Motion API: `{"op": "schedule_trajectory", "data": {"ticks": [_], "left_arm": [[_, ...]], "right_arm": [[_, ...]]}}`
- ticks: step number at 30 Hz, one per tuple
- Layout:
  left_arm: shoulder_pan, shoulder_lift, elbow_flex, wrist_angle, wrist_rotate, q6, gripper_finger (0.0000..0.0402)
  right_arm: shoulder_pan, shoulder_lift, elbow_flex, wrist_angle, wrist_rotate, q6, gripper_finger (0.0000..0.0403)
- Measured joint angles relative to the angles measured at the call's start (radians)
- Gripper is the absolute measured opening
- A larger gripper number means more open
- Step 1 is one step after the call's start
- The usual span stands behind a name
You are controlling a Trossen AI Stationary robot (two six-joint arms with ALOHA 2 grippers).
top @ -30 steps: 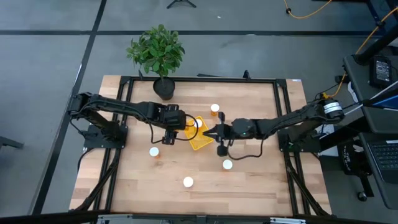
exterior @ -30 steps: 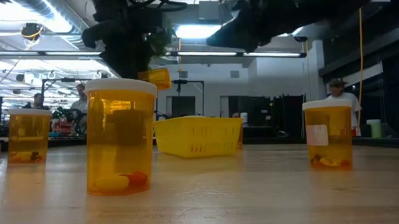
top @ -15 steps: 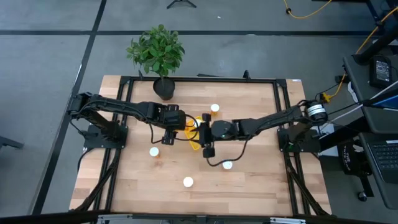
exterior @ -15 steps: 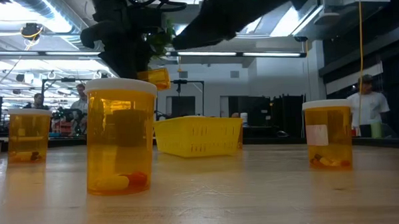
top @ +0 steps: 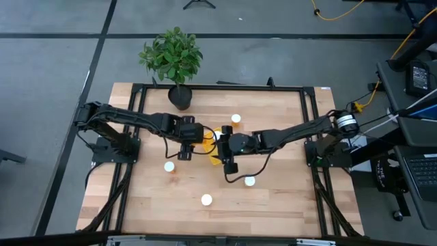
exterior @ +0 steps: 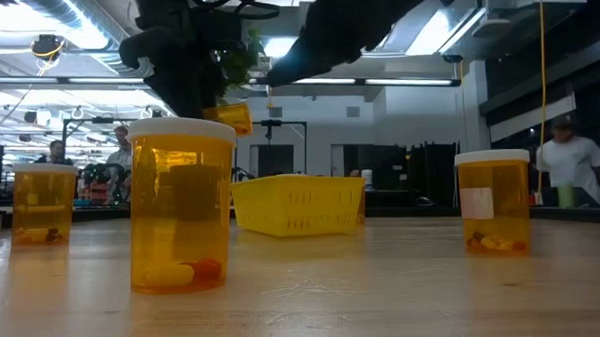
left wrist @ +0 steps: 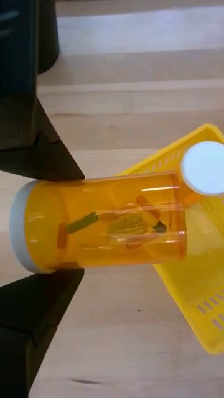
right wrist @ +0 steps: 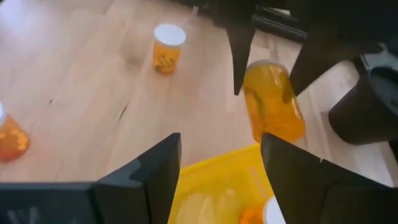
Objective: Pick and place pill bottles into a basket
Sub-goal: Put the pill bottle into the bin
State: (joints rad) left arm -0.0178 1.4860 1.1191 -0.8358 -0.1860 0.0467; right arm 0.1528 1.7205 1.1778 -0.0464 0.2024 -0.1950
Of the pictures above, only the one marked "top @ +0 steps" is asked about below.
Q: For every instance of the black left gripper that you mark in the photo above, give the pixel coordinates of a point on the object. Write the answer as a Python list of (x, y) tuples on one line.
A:
[(191, 132)]

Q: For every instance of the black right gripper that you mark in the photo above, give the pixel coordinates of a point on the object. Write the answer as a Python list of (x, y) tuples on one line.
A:
[(239, 143)]

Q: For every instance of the orange pill bottle white cap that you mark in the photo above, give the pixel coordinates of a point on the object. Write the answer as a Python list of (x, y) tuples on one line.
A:
[(217, 135), (206, 199), (235, 118), (169, 166), (249, 181)]

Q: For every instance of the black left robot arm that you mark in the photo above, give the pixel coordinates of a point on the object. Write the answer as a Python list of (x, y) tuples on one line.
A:
[(136, 119)]

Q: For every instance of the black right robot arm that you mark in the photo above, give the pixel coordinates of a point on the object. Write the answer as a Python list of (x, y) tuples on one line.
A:
[(297, 131)]

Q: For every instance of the yellow plastic basket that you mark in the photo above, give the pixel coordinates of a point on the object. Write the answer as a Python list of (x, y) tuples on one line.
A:
[(214, 159)]

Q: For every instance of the green plant in black pot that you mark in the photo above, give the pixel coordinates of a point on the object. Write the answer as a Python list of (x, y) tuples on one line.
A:
[(174, 58)]

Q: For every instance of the black tripod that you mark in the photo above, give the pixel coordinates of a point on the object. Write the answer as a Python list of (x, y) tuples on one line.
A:
[(199, 4)]

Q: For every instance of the black office chair base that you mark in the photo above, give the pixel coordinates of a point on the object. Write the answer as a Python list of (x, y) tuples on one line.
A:
[(385, 181)]

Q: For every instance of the black desk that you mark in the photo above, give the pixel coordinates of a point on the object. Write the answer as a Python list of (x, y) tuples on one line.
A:
[(392, 99)]

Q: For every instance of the black chair leg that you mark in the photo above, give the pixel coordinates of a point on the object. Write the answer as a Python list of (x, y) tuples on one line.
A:
[(10, 157)]

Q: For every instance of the black laptop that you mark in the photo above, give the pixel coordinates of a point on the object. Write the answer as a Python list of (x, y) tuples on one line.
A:
[(421, 174)]

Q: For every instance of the black power adapter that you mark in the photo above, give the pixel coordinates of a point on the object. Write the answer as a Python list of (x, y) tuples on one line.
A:
[(418, 80)]

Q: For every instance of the black stand leg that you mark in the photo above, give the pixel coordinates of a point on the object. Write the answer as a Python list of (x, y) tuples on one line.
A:
[(413, 44)]

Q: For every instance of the black aluminium table frame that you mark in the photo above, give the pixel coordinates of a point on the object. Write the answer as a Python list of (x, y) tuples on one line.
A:
[(239, 87)]

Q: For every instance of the silver aluminium rail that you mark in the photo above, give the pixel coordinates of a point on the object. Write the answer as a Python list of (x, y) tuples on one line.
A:
[(124, 240), (315, 242)]

